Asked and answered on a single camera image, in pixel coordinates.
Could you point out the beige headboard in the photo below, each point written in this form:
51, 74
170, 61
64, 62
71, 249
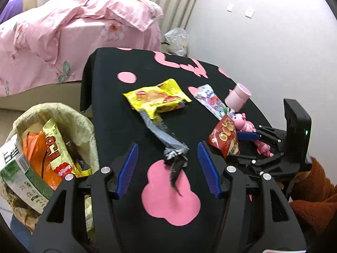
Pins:
28, 2

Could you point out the clear plastic bag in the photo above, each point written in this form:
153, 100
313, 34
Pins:
177, 40

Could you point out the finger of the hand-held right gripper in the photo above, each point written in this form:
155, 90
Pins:
247, 136
241, 158

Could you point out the purple pillow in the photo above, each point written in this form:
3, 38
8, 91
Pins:
9, 9

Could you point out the pink pig toy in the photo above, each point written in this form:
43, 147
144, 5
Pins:
243, 122

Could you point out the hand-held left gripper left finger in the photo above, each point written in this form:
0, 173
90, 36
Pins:
127, 171

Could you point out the green and white carton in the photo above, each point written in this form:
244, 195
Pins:
21, 179

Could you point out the black tablecloth with pink shapes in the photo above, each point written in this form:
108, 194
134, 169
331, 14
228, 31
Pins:
126, 68

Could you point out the white and purple snack packet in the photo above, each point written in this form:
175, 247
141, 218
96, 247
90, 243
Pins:
210, 100

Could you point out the pink floral duvet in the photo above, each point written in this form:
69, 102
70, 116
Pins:
65, 31

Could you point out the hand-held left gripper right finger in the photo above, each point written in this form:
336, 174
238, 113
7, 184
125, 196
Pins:
208, 168

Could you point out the white wall socket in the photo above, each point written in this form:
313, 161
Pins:
249, 13
230, 7

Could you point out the orange snack packet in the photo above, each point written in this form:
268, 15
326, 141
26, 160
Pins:
36, 158

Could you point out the beige bed base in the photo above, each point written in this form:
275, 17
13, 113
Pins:
39, 95

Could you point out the yellow noodle packet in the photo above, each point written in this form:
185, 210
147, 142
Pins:
155, 98

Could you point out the silver wrapper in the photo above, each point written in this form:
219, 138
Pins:
168, 142

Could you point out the dark snack wrapper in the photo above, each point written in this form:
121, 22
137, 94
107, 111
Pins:
77, 158

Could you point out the pink cup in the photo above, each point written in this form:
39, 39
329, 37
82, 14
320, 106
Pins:
238, 96

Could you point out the person's blue jeans leg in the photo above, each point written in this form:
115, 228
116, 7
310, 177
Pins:
19, 229

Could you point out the red snack packet with gold circles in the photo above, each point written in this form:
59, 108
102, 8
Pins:
223, 137

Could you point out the bin with yellow-green liner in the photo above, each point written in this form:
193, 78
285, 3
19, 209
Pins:
68, 116

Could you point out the gold and red snack packet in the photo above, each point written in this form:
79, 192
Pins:
56, 147

